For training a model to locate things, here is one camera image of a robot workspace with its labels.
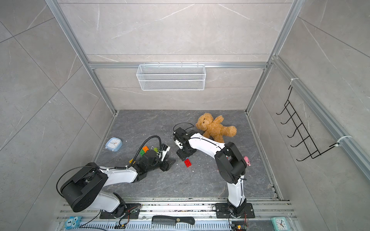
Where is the light blue alarm clock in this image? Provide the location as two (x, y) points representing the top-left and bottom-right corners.
(105, 137), (122, 152)

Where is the white wire mesh basket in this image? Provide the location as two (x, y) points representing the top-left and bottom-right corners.
(136, 64), (206, 91)

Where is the pink small toy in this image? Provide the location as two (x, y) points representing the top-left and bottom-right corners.
(244, 156), (251, 167)

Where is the brown teddy bear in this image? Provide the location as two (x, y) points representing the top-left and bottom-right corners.
(196, 113), (237, 143)

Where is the red small lego brick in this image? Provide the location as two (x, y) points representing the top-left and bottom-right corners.
(184, 158), (192, 167)

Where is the teal square clock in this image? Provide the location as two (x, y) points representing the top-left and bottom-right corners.
(271, 217), (291, 231)

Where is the black wall hook rack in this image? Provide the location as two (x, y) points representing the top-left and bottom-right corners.
(276, 86), (340, 162)

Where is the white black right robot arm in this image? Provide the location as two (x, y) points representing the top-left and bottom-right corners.
(173, 128), (249, 210)

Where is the blue owl toy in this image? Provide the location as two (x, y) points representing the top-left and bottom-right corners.
(64, 216), (82, 230)

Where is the orange long lego brick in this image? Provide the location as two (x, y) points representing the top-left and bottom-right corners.
(142, 146), (149, 153)

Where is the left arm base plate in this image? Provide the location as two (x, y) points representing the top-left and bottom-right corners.
(99, 203), (142, 219)

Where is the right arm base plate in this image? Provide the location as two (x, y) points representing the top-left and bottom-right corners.
(215, 202), (255, 218)

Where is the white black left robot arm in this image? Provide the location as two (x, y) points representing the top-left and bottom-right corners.
(59, 144), (175, 218)

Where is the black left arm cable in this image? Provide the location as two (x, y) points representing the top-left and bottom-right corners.
(127, 135), (162, 168)

